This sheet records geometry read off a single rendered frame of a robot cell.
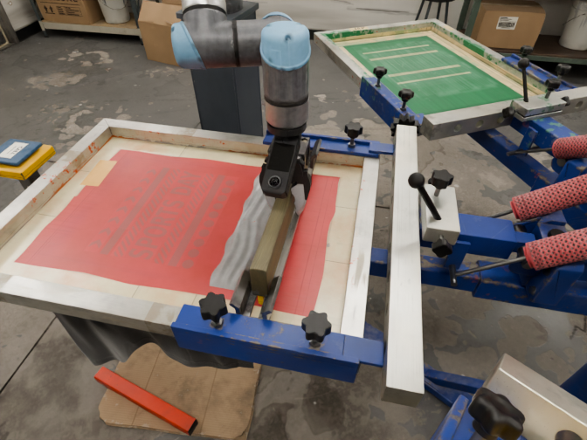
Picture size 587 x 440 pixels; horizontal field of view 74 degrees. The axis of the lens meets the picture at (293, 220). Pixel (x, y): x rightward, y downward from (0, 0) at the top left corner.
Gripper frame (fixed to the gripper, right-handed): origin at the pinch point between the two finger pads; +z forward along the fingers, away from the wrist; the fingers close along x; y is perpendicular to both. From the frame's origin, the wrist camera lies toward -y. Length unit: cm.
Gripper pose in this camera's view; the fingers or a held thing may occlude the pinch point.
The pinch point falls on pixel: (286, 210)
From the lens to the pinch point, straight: 81.0
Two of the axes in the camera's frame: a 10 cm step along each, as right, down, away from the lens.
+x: -9.8, -1.4, 1.5
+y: 2.1, -6.8, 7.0
